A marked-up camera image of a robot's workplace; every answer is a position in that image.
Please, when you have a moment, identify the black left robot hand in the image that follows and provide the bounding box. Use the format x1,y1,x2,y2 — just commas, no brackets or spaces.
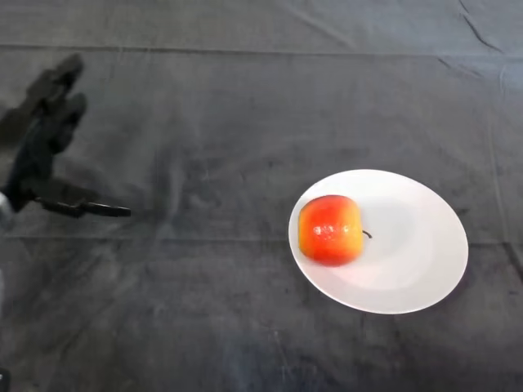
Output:
0,53,132,220

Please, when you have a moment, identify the red yellow apple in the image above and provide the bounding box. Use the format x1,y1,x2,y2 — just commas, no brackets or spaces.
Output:
297,194,374,268

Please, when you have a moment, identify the white round plate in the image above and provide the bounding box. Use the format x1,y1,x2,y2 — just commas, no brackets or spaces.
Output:
288,168,469,315

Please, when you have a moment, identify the black cloth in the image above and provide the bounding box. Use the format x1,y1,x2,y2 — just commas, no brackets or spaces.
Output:
0,0,523,392

